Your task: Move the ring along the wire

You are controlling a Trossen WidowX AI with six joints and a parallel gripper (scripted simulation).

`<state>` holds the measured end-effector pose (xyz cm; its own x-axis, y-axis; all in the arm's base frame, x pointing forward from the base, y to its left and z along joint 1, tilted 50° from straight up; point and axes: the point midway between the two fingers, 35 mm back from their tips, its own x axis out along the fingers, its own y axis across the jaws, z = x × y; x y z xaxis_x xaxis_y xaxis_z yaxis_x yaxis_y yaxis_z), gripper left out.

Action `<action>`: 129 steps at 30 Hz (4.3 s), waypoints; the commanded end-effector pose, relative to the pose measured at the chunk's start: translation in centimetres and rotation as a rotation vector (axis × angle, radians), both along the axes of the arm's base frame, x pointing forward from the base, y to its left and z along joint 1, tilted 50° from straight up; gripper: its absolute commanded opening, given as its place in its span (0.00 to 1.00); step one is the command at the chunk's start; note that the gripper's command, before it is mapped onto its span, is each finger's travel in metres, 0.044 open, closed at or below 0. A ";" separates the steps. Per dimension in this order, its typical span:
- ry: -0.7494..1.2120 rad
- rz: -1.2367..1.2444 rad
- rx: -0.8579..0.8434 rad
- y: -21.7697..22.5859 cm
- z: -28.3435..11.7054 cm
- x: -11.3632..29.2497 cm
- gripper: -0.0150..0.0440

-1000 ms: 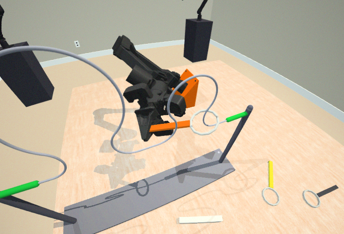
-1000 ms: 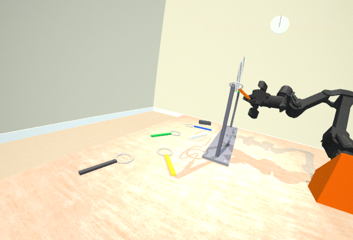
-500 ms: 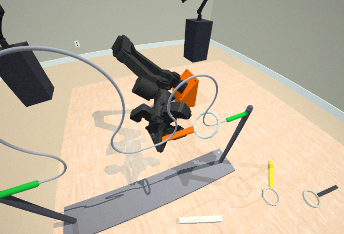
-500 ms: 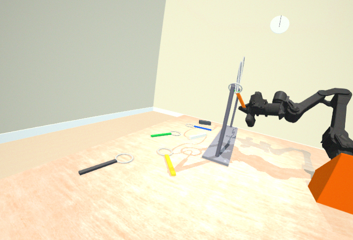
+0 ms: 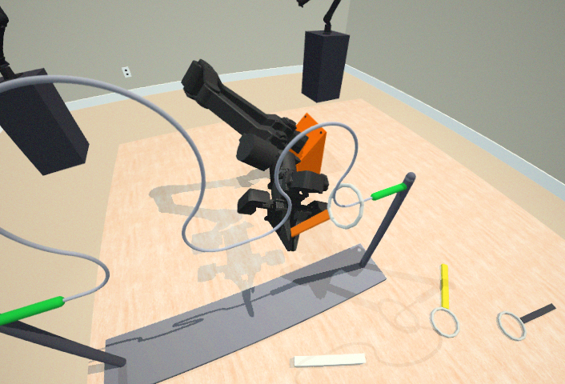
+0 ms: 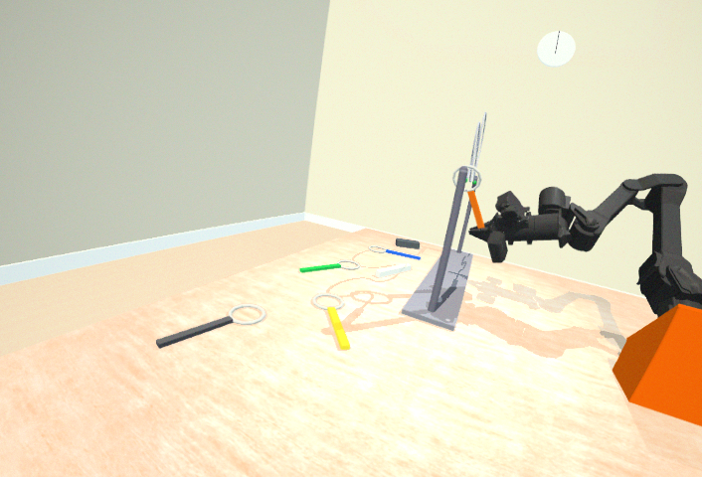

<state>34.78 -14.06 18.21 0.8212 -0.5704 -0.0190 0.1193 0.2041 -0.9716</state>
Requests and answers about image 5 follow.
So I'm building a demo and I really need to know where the white loop with orange handle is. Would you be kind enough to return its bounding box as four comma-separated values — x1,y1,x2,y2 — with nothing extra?
291,183,364,238

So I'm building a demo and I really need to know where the white rectangular bar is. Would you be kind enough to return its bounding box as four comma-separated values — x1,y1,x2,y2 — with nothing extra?
294,353,367,366

